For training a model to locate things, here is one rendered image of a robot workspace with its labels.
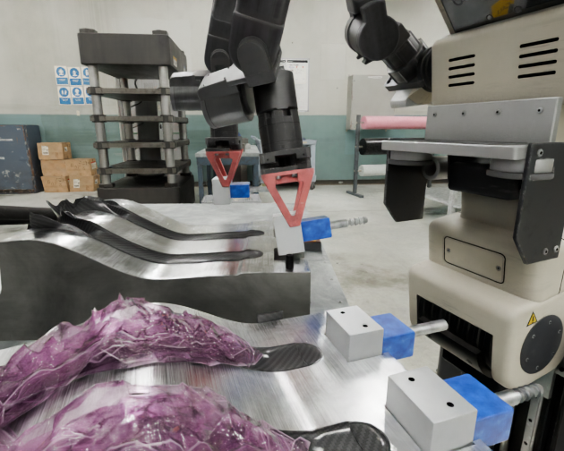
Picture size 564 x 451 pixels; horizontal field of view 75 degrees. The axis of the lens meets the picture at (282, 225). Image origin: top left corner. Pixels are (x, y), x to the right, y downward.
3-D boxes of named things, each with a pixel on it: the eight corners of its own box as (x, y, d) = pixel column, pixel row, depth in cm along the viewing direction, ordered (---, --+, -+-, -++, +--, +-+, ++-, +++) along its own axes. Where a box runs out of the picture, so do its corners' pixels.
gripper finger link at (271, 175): (269, 232, 47) (258, 158, 46) (269, 226, 54) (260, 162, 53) (322, 224, 47) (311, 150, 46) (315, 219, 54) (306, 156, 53)
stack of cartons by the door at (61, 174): (102, 189, 667) (96, 141, 646) (95, 191, 636) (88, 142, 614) (52, 190, 660) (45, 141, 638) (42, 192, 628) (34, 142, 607)
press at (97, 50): (198, 197, 586) (190, 56, 533) (181, 220, 437) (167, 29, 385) (137, 198, 577) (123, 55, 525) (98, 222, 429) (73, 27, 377)
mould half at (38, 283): (296, 265, 73) (296, 198, 70) (309, 336, 48) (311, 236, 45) (39, 267, 72) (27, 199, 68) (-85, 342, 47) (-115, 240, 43)
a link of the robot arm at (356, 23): (415, 41, 70) (404, 37, 74) (383, -1, 65) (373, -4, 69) (378, 80, 73) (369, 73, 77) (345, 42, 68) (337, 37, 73)
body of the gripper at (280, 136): (260, 168, 46) (252, 108, 45) (263, 172, 56) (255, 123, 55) (312, 160, 46) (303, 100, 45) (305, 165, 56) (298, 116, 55)
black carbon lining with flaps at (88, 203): (264, 240, 65) (264, 187, 63) (262, 276, 50) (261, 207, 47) (65, 242, 64) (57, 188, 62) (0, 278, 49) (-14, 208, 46)
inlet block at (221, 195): (276, 199, 82) (275, 174, 81) (276, 203, 77) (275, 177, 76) (217, 200, 82) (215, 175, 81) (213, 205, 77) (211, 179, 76)
